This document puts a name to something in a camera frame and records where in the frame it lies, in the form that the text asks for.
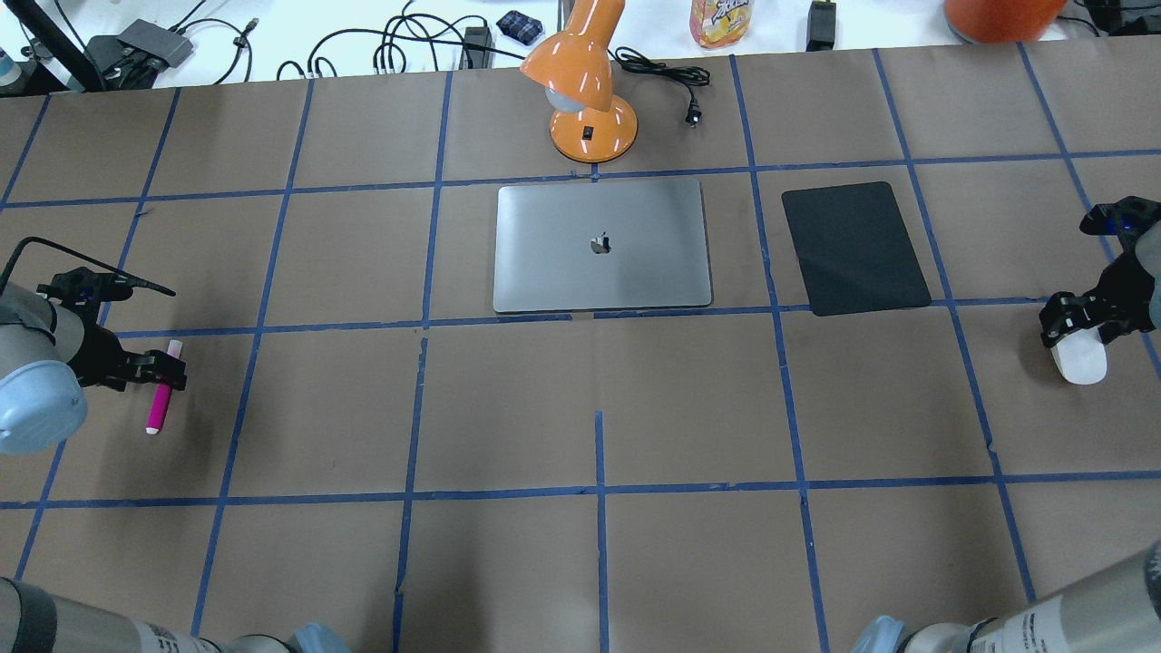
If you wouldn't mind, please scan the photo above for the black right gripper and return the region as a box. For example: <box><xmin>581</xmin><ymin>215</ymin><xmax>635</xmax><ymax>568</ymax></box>
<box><xmin>1039</xmin><ymin>252</ymin><xmax>1158</xmax><ymax>350</ymax></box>

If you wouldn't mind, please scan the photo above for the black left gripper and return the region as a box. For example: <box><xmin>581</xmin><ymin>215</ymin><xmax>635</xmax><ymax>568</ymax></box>
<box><xmin>67</xmin><ymin>321</ymin><xmax>187</xmax><ymax>392</ymax></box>

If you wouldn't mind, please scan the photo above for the pink marker pen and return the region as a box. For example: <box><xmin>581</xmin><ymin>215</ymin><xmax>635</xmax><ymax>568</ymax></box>
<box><xmin>144</xmin><ymin>339</ymin><xmax>183</xmax><ymax>435</ymax></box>

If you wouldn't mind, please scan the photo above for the white computer mouse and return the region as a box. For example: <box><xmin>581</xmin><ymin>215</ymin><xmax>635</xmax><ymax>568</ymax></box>
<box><xmin>1050</xmin><ymin>340</ymin><xmax>1108</xmax><ymax>385</ymax></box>

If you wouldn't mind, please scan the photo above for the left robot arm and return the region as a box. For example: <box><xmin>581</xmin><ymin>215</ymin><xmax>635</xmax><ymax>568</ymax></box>
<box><xmin>1</xmin><ymin>285</ymin><xmax>346</xmax><ymax>652</ymax></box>

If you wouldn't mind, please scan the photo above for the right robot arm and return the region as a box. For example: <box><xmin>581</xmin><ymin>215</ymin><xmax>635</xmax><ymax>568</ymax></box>
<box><xmin>851</xmin><ymin>224</ymin><xmax>1160</xmax><ymax>652</ymax></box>

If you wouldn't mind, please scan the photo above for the black mousepad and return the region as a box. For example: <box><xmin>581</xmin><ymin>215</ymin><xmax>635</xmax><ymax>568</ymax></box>
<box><xmin>781</xmin><ymin>180</ymin><xmax>932</xmax><ymax>316</ymax></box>

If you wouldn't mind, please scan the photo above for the silver laptop notebook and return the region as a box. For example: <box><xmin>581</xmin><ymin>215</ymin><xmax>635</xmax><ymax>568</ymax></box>
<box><xmin>491</xmin><ymin>177</ymin><xmax>714</xmax><ymax>314</ymax></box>

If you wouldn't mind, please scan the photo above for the orange cylindrical container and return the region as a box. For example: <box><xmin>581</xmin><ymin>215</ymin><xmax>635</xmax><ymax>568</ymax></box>
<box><xmin>942</xmin><ymin>0</ymin><xmax>1067</xmax><ymax>43</ymax></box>

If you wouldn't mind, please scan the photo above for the grey usb hub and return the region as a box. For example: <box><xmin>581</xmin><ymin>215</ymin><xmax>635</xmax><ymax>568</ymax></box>
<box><xmin>116</xmin><ymin>17</ymin><xmax>192</xmax><ymax>69</ymax></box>

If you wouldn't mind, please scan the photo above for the black power adapter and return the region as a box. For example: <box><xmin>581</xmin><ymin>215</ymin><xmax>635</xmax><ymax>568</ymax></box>
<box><xmin>805</xmin><ymin>0</ymin><xmax>837</xmax><ymax>53</ymax></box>

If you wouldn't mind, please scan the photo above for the yellow drink bottle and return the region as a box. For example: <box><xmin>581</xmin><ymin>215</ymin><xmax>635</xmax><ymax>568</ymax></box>
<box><xmin>688</xmin><ymin>0</ymin><xmax>753</xmax><ymax>50</ymax></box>

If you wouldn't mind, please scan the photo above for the dark blue pouch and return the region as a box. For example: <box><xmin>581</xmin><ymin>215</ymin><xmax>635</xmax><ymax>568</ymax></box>
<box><xmin>496</xmin><ymin>10</ymin><xmax>545</xmax><ymax>46</ymax></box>

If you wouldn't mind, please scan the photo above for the orange desk lamp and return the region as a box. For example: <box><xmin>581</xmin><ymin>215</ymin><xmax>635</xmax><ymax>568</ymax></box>
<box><xmin>519</xmin><ymin>1</ymin><xmax>639</xmax><ymax>164</ymax></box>

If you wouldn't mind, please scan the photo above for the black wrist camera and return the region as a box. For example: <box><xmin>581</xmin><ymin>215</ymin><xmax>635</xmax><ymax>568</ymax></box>
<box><xmin>1079</xmin><ymin>198</ymin><xmax>1160</xmax><ymax>252</ymax></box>

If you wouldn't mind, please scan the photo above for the lamp power cable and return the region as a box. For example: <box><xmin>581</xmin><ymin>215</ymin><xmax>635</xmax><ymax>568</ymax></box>
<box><xmin>612</xmin><ymin>46</ymin><xmax>712</xmax><ymax>127</ymax></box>

